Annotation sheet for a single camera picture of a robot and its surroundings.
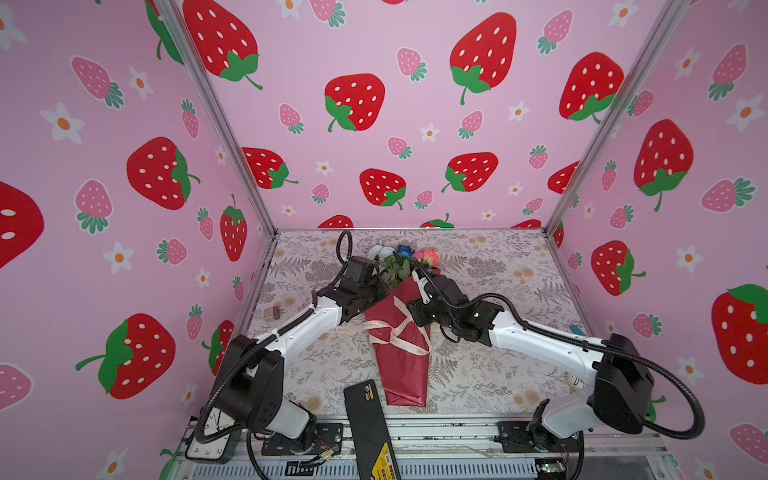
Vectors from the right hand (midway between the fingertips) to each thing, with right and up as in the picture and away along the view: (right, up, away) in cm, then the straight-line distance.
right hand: (408, 300), depth 81 cm
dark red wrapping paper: (-1, -21, +1) cm, 21 cm away
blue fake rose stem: (0, +15, +26) cm, 30 cm away
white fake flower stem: (-4, +8, +26) cm, 27 cm away
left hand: (-6, +4, +6) cm, 9 cm away
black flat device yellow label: (-8, -36, -11) cm, 38 cm away
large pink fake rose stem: (+9, +12, +26) cm, 30 cm away
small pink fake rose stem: (+5, +13, +27) cm, 30 cm away
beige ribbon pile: (-4, -13, +4) cm, 14 cm away
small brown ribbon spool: (-44, -6, +14) cm, 47 cm away
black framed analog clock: (-46, -34, -11) cm, 58 cm away
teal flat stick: (+54, -11, +12) cm, 56 cm away
